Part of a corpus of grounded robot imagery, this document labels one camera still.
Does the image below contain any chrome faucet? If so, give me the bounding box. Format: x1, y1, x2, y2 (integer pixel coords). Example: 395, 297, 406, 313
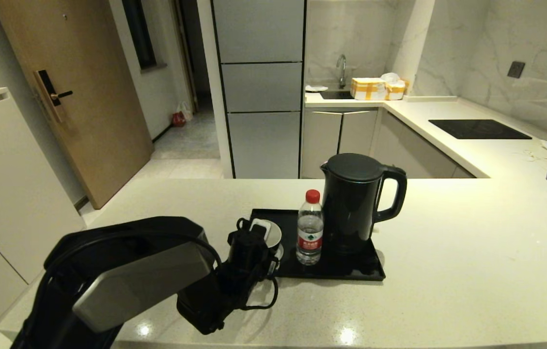
336, 54, 348, 90

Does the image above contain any cardboard box yellow tape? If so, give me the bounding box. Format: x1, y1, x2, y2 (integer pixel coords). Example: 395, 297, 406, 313
350, 78, 388, 101

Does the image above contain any black cup white inside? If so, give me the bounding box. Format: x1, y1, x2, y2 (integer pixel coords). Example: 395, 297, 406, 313
254, 219, 282, 253

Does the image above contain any black electric kettle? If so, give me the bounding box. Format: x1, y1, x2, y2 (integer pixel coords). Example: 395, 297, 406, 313
320, 154, 408, 255

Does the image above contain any black rectangular tray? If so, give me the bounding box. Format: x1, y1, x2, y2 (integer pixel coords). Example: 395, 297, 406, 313
249, 209, 386, 282

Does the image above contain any black door lock handle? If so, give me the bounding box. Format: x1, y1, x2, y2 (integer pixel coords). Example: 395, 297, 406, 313
34, 69, 74, 123

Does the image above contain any black induction cooktop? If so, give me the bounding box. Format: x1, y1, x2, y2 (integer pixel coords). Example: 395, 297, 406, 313
429, 119, 533, 141

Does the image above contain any small parcel yellow tape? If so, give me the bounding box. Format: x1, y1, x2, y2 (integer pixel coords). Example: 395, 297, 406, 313
381, 72, 409, 101

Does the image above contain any dark window pane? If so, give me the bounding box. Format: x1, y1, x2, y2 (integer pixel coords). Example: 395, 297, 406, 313
122, 0, 158, 71

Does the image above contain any water bottle red label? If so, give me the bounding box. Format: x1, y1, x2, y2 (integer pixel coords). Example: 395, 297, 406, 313
296, 190, 325, 266

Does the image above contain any beige sink cabinet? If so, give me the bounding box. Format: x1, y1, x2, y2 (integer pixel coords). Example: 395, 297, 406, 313
301, 108, 381, 180

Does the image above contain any wooden door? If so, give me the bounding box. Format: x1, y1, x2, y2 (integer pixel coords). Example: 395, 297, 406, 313
0, 0, 154, 209

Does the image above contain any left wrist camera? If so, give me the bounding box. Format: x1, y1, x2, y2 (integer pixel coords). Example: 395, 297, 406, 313
249, 218, 272, 240

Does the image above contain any beige counter cabinet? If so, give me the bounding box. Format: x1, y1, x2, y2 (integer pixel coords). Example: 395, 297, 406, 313
370, 111, 476, 180

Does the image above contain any grey refrigerator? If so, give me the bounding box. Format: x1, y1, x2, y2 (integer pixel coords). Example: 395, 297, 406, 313
212, 0, 308, 180

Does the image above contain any white tall cabinet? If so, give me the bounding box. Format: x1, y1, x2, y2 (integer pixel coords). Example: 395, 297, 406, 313
0, 87, 86, 349

